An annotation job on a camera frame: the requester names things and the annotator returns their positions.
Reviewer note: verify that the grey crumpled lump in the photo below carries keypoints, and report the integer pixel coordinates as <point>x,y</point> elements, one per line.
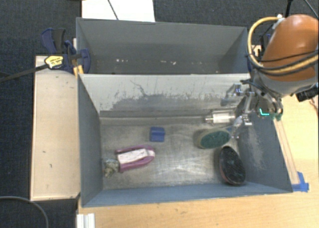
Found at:
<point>111,167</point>

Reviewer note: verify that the pale wood board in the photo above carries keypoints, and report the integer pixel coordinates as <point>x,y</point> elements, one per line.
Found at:
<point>56,132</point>

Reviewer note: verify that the green oval sponge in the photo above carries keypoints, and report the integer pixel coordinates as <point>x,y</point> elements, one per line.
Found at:
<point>214,139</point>

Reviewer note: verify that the black cylinder on white bracket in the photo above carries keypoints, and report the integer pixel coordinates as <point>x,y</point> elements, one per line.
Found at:
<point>306,94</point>

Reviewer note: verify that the shiny metal cylinder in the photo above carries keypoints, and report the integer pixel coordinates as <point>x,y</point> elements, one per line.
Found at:
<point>220,118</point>

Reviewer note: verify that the grey metal bin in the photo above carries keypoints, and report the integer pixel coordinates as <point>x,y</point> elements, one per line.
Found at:
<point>159,112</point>

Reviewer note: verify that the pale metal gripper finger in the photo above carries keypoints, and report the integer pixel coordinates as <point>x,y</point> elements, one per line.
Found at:
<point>233,92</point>
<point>237,125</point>

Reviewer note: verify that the black oval brush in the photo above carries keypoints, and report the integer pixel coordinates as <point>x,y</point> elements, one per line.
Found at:
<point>232,166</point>

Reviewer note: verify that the blue cube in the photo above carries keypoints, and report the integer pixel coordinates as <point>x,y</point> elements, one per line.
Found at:
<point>157,134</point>

